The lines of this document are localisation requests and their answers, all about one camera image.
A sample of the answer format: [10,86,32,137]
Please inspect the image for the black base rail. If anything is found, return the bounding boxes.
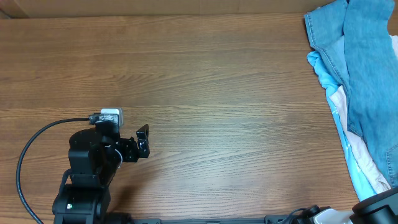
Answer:
[132,215,295,224]

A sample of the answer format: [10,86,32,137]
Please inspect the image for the pale pink garment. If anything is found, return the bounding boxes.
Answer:
[330,35,397,194]

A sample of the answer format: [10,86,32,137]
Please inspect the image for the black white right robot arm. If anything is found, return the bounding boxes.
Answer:
[291,188,397,224]

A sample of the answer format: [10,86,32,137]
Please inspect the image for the blue denim jeans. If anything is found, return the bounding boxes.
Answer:
[304,0,397,187]

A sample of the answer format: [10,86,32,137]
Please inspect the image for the light blue t-shirt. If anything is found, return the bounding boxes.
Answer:
[307,51,376,201]

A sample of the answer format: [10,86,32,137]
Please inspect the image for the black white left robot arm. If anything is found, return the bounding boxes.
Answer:
[52,121,150,224]

